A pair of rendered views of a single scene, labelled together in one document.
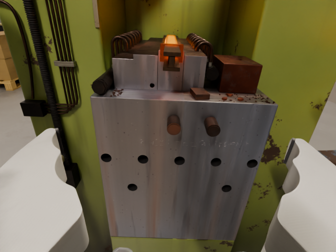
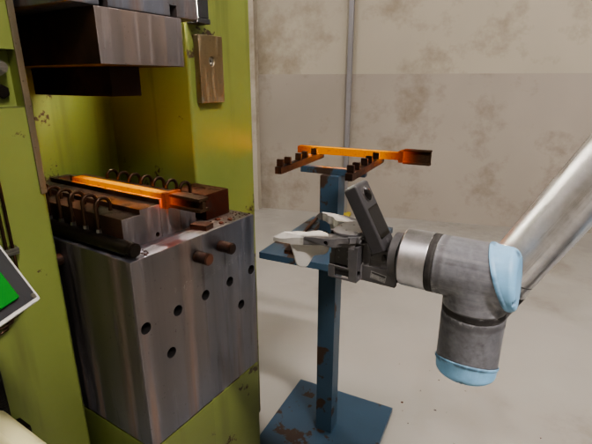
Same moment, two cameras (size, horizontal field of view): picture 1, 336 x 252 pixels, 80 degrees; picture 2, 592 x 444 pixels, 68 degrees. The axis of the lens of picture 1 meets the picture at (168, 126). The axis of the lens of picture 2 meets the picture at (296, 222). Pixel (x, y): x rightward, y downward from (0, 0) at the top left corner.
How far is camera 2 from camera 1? 0.71 m
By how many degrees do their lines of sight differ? 53
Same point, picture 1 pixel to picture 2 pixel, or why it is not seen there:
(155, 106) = (181, 248)
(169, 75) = (170, 219)
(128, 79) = (136, 236)
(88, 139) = (38, 361)
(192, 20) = (73, 149)
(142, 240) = (186, 427)
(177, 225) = (214, 376)
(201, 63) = not seen: hidden behind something
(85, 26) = (26, 196)
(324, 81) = (247, 186)
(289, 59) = (222, 175)
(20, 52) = not seen: outside the picture
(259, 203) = not seen: hidden behind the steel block
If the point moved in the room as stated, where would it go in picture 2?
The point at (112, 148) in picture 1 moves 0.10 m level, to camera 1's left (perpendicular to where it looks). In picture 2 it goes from (151, 312) to (107, 335)
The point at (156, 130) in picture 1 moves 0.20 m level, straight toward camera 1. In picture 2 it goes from (185, 272) to (262, 293)
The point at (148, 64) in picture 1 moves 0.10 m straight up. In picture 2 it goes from (152, 215) to (147, 168)
